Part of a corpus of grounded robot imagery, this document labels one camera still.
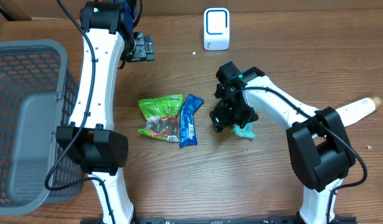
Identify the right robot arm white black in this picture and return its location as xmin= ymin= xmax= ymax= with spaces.
xmin=210 ymin=62 xmax=359 ymax=223

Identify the grey plastic mesh basket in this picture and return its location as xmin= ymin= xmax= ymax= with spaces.
xmin=0 ymin=39 xmax=82 ymax=215

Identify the white barcode scanner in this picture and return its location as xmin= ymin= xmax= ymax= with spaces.
xmin=203 ymin=7 xmax=230 ymax=51

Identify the teal white snack packet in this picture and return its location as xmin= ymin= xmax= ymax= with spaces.
xmin=232 ymin=123 xmax=255 ymax=139

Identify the black rail at table edge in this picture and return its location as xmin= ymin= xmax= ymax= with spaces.
xmin=136 ymin=216 xmax=357 ymax=224

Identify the blue snack bar wrapper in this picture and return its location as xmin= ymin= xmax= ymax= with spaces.
xmin=179 ymin=94 xmax=204 ymax=147

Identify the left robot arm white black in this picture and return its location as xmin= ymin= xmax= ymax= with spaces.
xmin=45 ymin=1 xmax=154 ymax=223

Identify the white tube gold cap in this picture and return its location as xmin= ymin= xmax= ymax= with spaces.
xmin=336 ymin=96 xmax=382 ymax=127

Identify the green candy bag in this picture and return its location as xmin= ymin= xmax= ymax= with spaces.
xmin=138 ymin=95 xmax=183 ymax=142

